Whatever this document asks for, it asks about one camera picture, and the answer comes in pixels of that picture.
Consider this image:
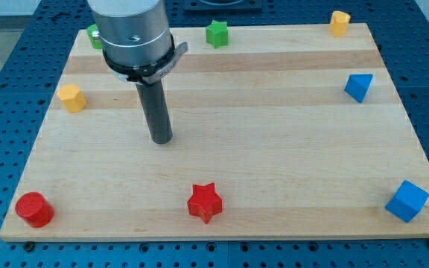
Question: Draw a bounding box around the red cylinder block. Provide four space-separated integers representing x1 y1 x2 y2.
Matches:
15 192 55 228

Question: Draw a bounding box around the green star block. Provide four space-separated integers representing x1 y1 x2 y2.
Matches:
205 20 229 48

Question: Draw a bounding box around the red star block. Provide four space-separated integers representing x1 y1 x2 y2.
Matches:
187 182 223 224

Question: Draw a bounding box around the yellow block top right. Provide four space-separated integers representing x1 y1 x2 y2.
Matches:
329 10 351 37

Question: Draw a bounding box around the yellow hexagon block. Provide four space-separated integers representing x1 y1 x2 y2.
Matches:
57 84 87 113

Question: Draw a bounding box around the blue triangle block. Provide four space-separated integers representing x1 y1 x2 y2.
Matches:
344 74 373 103

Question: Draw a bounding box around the green block behind arm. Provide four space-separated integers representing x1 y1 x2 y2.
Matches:
86 24 103 50

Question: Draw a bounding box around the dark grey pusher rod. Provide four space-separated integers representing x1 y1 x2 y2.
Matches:
136 81 173 144

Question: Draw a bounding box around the wooden board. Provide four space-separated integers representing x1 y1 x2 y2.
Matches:
0 23 429 242

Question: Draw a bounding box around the blue cube block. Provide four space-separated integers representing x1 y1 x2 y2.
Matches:
385 180 429 223

